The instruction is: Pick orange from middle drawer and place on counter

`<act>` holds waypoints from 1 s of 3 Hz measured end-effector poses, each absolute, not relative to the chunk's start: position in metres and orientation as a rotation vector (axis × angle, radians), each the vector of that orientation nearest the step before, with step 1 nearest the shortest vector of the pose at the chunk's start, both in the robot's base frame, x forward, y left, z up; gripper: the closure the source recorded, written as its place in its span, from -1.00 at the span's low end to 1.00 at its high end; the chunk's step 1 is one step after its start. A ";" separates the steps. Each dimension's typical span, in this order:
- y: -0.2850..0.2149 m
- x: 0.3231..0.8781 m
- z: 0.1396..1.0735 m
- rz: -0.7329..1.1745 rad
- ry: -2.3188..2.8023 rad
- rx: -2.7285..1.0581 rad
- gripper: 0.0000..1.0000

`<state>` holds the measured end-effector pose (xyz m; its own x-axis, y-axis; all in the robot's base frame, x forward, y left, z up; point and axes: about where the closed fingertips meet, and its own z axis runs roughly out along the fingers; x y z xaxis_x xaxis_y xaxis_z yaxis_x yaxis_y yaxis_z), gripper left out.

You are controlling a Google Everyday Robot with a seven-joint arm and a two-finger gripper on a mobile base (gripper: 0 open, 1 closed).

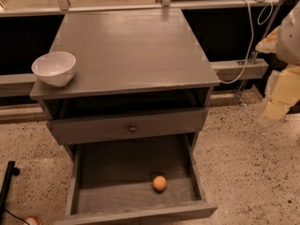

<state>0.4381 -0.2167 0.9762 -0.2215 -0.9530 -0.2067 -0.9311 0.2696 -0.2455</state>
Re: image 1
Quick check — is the round metal drawer knob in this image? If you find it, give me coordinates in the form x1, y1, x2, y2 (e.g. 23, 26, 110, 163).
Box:
128, 124, 137, 133

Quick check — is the closed grey middle drawer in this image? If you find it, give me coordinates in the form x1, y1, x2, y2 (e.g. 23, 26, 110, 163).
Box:
49, 108, 208, 145

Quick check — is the white cable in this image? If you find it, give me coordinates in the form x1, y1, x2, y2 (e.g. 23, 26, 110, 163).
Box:
217, 0, 275, 85

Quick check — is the white bowl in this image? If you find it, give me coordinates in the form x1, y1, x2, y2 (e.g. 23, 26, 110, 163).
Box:
31, 52, 76, 86

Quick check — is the black stand leg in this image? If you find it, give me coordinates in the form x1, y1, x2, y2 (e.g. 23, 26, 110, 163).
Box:
0, 160, 20, 221

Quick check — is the grey wooden drawer cabinet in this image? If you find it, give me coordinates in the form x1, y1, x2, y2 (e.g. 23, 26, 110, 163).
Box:
29, 7, 221, 161

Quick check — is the open grey bottom drawer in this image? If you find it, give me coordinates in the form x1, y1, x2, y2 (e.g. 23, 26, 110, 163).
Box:
54, 134, 218, 225

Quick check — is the orange fruit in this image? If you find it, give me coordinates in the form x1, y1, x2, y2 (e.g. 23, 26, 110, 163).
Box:
152, 175, 167, 191

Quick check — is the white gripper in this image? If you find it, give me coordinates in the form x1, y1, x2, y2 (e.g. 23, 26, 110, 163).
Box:
255, 1, 300, 128

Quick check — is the metal frame rail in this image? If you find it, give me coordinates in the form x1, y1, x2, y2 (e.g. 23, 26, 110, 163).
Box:
0, 0, 290, 18

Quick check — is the red and white object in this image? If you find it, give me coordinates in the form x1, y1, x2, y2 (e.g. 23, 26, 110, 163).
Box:
23, 217, 42, 225

